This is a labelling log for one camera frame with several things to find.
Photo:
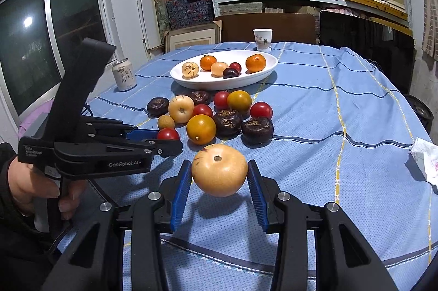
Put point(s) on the red cherry tomato back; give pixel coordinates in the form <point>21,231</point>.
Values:
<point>220,100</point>

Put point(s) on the orange tangerine left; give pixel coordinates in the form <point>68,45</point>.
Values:
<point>207,61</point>

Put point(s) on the stack of dark patterned boxes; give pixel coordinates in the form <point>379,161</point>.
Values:
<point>185,13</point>

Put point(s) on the yellow orange tomato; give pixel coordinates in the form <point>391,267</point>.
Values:
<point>201,129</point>

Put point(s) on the framed picture in carton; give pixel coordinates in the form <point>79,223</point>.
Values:
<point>202,34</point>

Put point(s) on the pink cloth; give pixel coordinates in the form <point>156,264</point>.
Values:
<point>33,116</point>

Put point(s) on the black flat panel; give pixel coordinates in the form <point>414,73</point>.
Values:
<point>391,49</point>

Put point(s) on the orange tangerine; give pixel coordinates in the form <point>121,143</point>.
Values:
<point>255,63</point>
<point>207,61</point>

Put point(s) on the person's left hand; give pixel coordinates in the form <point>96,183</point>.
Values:
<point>26,183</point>

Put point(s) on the white beverage can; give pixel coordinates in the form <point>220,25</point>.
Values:
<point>124,75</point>

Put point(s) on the red cherry tomato on plate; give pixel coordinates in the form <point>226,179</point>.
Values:
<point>236,66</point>

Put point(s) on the red cherry tomato front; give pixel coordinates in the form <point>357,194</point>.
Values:
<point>168,134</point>

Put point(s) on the dark purple fruit back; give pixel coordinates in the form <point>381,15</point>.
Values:
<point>201,97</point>

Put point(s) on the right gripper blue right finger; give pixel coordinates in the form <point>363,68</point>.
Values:
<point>283,214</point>

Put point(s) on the small tan fruit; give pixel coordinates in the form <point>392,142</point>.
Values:
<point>165,121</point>

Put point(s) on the crumpled white tissue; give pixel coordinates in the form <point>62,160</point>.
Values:
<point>425,155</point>

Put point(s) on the large yellow pear fruit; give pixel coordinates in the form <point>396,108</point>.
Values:
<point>219,170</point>

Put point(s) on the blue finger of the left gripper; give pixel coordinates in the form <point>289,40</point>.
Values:
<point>165,148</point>
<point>142,134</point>

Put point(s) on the cracked beige fruit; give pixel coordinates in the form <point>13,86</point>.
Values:
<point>190,70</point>

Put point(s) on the pale peach fruit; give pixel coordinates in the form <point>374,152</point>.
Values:
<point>217,69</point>

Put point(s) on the blue checked tablecloth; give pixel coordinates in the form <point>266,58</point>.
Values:
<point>343,132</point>

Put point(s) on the large dark purple fruit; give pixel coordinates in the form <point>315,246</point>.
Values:
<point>257,130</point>

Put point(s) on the white paper cup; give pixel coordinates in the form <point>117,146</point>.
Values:
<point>263,39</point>

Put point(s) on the red cherry tomato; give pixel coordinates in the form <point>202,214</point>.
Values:
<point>220,100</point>
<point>202,109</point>
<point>261,109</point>
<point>168,134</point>
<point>236,66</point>

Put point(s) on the brown wooden board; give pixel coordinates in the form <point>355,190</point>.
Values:
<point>285,27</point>

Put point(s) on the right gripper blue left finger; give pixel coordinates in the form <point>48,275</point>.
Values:
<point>159,212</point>

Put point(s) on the small dark plum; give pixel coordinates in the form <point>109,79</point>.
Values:
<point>230,73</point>

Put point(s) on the yellow tomato back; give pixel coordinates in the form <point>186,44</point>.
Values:
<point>240,101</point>

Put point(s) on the pale yellow apple fruit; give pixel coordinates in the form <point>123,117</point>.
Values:
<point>181,109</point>

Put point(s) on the orange tangerine right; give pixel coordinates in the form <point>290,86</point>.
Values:
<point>255,63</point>

